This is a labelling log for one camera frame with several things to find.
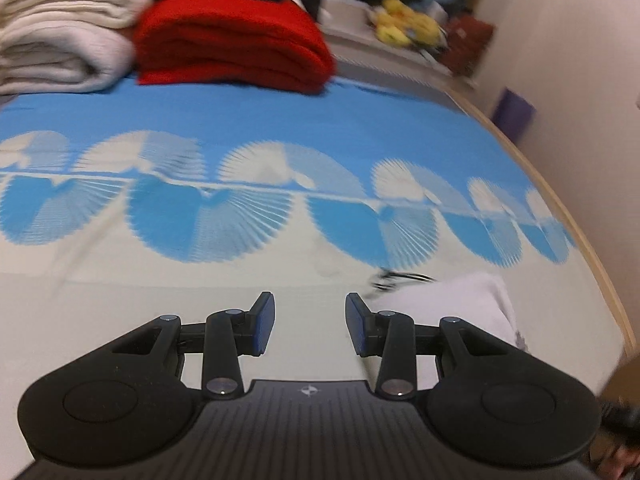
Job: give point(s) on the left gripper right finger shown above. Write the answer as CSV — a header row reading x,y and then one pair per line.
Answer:
x,y
389,335

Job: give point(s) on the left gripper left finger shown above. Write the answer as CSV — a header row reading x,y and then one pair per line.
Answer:
x,y
228,335

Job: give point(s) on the striped white hooded top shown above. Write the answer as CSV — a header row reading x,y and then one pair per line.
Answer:
x,y
479,298

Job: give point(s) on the person right hand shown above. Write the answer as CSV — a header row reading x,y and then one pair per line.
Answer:
x,y
620,456

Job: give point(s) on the blue white patterned bedsheet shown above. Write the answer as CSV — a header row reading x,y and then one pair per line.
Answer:
x,y
117,207

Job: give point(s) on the purple box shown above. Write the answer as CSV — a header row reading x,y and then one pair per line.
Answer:
x,y
513,115

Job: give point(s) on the red folded blanket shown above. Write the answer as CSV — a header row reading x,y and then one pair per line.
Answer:
x,y
267,44

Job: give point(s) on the dark red cushion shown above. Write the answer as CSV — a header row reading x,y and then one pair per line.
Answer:
x,y
467,40

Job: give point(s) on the yellow plush toys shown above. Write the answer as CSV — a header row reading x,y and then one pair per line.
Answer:
x,y
397,25

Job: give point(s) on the cream folded quilt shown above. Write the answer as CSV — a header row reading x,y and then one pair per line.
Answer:
x,y
74,46

